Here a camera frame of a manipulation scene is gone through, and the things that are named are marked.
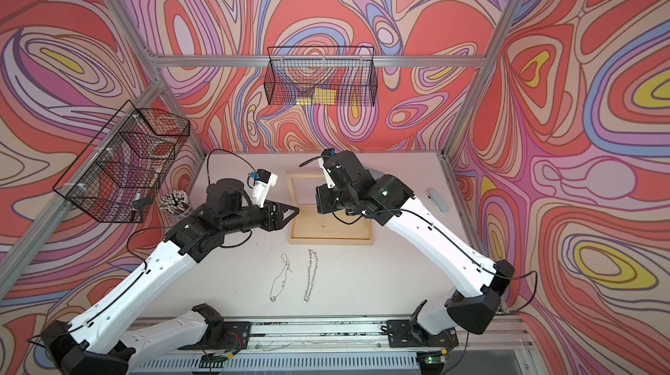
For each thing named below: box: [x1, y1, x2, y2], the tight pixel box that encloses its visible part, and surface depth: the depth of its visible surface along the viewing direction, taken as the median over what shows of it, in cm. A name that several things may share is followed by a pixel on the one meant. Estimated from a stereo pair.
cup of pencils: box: [158, 190, 190, 216], surface depth 84 cm
